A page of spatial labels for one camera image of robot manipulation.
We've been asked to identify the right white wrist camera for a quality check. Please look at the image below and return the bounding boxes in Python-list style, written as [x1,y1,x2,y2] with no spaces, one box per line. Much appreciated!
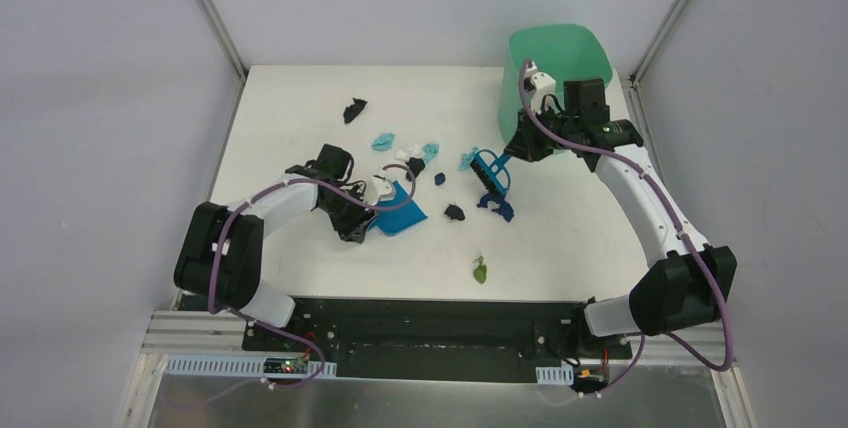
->
[524,71,557,94]

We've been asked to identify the right white cable duct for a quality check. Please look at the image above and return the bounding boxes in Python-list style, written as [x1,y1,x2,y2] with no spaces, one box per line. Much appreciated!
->
[535,364,574,386]

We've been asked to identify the small black paper scrap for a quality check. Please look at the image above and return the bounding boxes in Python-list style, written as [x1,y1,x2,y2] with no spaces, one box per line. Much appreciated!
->
[405,157,426,181]

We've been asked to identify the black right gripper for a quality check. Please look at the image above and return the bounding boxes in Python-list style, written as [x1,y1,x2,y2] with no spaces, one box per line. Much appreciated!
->
[507,102,580,163]

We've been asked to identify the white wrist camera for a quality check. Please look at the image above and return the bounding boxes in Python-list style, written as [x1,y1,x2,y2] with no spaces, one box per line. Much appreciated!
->
[524,71,557,94]
[365,175,395,205]

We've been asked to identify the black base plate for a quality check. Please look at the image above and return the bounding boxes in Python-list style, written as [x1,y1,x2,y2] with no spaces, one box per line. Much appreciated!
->
[241,297,635,383]

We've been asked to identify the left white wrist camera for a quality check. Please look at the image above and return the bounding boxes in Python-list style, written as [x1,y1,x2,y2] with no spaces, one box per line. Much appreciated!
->
[365,175,395,205]

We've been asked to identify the blue plastic dustpan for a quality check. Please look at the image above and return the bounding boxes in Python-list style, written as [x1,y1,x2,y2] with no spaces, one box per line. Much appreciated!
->
[371,181,428,236]

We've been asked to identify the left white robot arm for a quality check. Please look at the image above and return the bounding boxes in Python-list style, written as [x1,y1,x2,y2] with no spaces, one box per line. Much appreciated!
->
[173,144,377,353]

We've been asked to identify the green paper scrap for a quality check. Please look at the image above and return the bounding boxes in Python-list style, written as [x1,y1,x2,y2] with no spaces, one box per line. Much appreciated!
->
[472,256,488,284]

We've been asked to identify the white cable duct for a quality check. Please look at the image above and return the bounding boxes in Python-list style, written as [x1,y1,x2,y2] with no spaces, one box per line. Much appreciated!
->
[165,355,337,379]
[535,364,574,386]

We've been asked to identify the blue hand brush black bristles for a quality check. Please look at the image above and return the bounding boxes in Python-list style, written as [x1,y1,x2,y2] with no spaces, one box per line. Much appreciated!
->
[469,149,512,199]

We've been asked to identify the left white cable duct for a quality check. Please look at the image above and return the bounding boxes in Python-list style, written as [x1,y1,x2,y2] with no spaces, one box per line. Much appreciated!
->
[165,355,337,379]

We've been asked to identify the white paper scrap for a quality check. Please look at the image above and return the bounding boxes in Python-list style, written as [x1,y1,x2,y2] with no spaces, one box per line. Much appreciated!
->
[394,144,424,163]

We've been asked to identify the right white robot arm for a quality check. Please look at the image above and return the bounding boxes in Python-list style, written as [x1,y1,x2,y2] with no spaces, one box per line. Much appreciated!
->
[505,72,737,358]

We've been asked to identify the green plastic bin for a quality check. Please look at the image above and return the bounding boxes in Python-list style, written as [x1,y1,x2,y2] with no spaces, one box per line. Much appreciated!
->
[498,23,613,142]

